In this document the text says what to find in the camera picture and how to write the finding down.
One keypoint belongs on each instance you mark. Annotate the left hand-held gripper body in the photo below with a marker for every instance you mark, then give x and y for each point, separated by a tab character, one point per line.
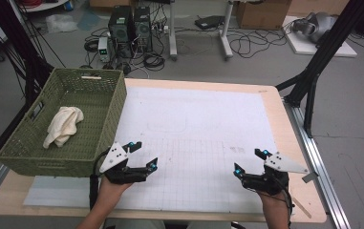
116	159

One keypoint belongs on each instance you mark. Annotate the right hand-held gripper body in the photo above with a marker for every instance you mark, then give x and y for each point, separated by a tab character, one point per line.
281	163

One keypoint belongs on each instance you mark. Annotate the cream printed cloth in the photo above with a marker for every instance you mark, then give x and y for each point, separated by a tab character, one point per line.
63	125

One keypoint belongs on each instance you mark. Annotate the green woven basket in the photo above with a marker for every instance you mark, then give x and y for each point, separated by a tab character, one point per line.
74	95

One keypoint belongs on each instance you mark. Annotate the person's left hand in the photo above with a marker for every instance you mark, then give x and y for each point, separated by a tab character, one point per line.
111	192

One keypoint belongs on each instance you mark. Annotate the person's right hand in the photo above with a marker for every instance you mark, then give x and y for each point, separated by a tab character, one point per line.
275	202

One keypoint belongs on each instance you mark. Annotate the thin wooden stick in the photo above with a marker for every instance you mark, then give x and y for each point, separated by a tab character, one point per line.
301	206

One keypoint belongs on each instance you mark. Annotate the white power supply unit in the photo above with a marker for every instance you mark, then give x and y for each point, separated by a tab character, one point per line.
103	49

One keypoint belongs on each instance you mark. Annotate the white floor panel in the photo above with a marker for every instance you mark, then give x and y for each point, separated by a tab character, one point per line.
304	47

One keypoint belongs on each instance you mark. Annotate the black computer tower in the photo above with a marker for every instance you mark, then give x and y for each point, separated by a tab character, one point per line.
143	28
120	28

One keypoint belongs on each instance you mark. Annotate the white desk leg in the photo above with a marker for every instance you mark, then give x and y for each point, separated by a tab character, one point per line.
172	31
225	31

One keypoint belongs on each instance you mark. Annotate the grey headset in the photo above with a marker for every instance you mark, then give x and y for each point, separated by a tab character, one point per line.
316	27

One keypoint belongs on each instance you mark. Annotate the brown cardboard box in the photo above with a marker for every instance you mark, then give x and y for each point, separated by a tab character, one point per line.
262	14

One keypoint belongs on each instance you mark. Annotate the flat black device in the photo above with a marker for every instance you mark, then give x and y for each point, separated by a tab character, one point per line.
209	22

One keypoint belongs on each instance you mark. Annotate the clear plastic bag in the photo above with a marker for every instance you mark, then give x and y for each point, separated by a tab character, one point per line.
61	24

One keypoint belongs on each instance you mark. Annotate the aluminium rail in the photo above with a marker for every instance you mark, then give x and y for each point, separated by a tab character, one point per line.
316	159

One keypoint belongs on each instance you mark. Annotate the black frame bar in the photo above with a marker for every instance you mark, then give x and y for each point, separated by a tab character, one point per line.
1	140

